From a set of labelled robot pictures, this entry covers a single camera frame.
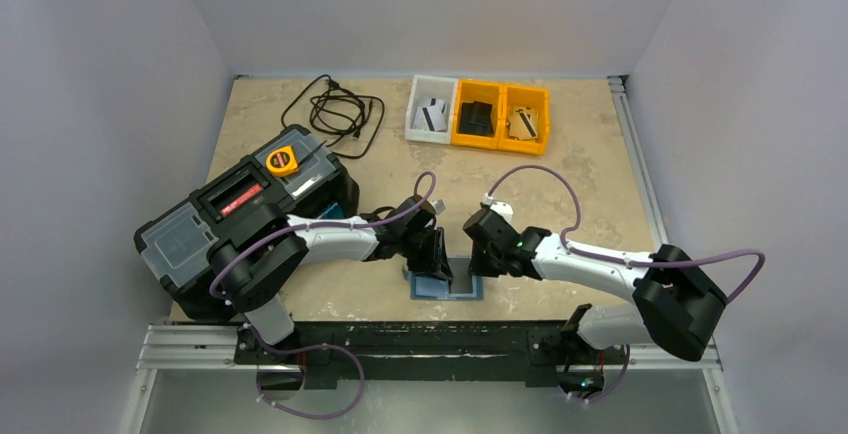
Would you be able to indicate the black tool box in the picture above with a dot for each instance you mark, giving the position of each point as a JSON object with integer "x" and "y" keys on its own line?
{"x": 240, "y": 206}

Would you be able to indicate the gold cards in bin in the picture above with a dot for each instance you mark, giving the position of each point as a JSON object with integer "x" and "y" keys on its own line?
{"x": 522, "y": 123}

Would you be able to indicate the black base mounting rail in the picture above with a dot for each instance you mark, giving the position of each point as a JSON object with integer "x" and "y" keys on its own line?
{"x": 534, "y": 353}

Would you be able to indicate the black cards in bin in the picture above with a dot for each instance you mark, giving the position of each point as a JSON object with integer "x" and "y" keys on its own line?
{"x": 475, "y": 119}

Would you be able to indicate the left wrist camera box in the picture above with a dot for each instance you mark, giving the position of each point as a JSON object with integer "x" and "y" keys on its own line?
{"x": 438, "y": 206}

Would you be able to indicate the aluminium frame rail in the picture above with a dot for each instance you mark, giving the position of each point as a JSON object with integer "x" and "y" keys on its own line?
{"x": 638, "y": 163}

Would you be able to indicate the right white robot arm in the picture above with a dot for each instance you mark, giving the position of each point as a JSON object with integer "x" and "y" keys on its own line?
{"x": 666, "y": 299}

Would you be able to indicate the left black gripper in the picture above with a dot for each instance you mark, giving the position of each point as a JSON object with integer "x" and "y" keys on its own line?
{"x": 435, "y": 261}

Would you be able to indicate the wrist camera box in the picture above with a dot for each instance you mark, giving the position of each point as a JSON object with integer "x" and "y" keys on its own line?
{"x": 438, "y": 206}
{"x": 505, "y": 210}

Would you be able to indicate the white cards in bin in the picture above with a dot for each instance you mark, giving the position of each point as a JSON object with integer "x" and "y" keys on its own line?
{"x": 430, "y": 115}

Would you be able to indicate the left yellow plastic bin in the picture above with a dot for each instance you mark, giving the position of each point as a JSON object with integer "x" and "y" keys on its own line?
{"x": 484, "y": 91}

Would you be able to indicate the white plastic bin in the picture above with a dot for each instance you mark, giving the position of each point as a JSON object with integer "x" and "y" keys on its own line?
{"x": 436, "y": 87}

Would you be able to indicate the right yellow plastic bin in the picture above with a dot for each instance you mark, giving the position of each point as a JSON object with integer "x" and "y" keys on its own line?
{"x": 537, "y": 98}

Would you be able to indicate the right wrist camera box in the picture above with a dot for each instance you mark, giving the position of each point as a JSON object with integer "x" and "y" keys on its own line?
{"x": 505, "y": 210}

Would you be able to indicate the blue card holder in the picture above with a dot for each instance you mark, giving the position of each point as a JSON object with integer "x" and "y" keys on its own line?
{"x": 463, "y": 287}

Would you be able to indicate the yellow tape measure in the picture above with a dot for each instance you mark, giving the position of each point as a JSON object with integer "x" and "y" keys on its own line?
{"x": 282, "y": 162}

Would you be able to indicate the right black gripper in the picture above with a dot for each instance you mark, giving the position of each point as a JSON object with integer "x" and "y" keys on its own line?
{"x": 490, "y": 252}

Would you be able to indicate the yellow plastic bin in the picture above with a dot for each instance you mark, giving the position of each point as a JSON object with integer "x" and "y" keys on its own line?
{"x": 484, "y": 91}
{"x": 537, "y": 98}

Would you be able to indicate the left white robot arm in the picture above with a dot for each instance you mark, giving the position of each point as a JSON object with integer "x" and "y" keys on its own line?
{"x": 250, "y": 280}

